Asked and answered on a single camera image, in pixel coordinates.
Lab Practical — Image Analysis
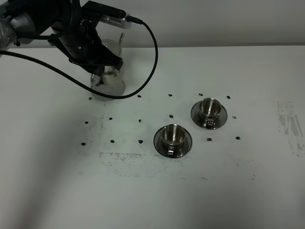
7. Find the stainless steel teacup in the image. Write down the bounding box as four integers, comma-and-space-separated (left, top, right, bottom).
161, 124, 186, 158
198, 98, 222, 126

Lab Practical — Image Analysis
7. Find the near stainless steel teacup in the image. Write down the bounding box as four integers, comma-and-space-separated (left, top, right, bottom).
161, 124, 186, 158

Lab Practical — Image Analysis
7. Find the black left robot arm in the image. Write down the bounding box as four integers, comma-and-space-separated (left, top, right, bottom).
0, 0, 126, 76

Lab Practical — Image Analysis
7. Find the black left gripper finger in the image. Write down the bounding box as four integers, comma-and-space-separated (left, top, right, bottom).
104, 47, 123, 71
88, 65, 105, 82

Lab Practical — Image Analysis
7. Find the far stainless steel saucer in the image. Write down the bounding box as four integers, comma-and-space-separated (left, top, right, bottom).
191, 100, 227, 130

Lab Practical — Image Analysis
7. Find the near stainless steel saucer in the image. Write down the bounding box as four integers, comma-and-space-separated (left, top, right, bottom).
153, 124, 193, 158

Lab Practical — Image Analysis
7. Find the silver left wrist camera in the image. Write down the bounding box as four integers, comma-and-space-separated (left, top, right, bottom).
81, 0, 133, 30

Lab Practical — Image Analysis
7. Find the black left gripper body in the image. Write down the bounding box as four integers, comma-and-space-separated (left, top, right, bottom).
48, 19, 112, 72

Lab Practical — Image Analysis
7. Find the stainless steel saucer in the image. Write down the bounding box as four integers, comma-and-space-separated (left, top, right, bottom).
153, 124, 193, 158
191, 100, 227, 130

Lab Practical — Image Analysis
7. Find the far stainless steel teacup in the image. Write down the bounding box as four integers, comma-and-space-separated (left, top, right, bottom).
198, 98, 222, 126

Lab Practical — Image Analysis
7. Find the black left camera cable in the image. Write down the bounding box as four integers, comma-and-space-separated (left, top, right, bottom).
0, 15, 159, 99

